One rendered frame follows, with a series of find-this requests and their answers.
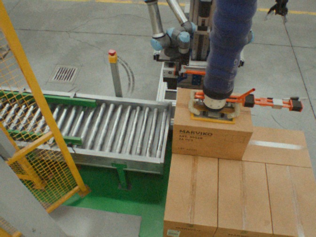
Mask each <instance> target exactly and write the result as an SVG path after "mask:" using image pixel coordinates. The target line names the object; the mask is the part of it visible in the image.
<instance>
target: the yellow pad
mask: <svg viewBox="0 0 316 237"><path fill-rule="evenodd" d="M199 111H200V114H199V115H198V116H197V115H195V114H194V113H191V118H190V119H192V120H201V121H210V122H215V123H224V124H233V125H234V124H235V118H230V119H228V118H227V114H229V113H227V112H219V117H218V118H215V117H209V116H208V111H205V110H199Z"/></svg>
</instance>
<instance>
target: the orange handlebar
mask: <svg viewBox="0 0 316 237"><path fill-rule="evenodd" d="M185 73H189V74H200V75H205V72H202V71H188V70H186V72H185ZM199 95H203V96H199ZM195 97H196V98H201V99H204V98H205V97H204V92H196V93H195ZM230 97H232V98H238V97H239V96H235V95H230ZM255 100H256V102H255V104H257V105H260V106H264V107H266V106H272V107H273V106H274V104H273V103H272V102H273V100H270V99H266V98H264V97H260V98H255ZM257 101H259V102H257ZM226 102H235V103H243V102H244V101H243V100H233V99H229V98H227V99H226ZM267 102H270V103H267ZM282 102H283V103H284V104H283V106H282V108H291V106H290V105H285V104H290V102H289V101H282Z"/></svg>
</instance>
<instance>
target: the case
mask: <svg viewBox="0 0 316 237"><path fill-rule="evenodd" d="M191 90H192V89H185V88H178V94H177V101H176V105H175V113H174V124H173V141H172V153H179V154H188V155H197V156H206V157H215V158H228V159H237V160H242V158H243V155H244V152H245V150H246V148H247V145H248V143H249V141H250V139H251V137H252V134H253V123H252V113H251V108H247V107H243V105H242V103H239V104H238V105H239V106H240V114H239V116H238V117H235V124H234V125H233V124H224V123H215V122H210V121H201V120H192V119H190V118H191V111H189V109H188V104H189V101H190V97H189V93H190V91H191ZM195 90H196V89H195ZM197 91H199V92H203V91H202V90H197ZM194 109H197V110H205V111H207V109H206V108H205V107H204V106H203V105H196V104H194ZM219 112H227V113H233V112H235V109H229V108H224V109H223V110H221V111H219Z"/></svg>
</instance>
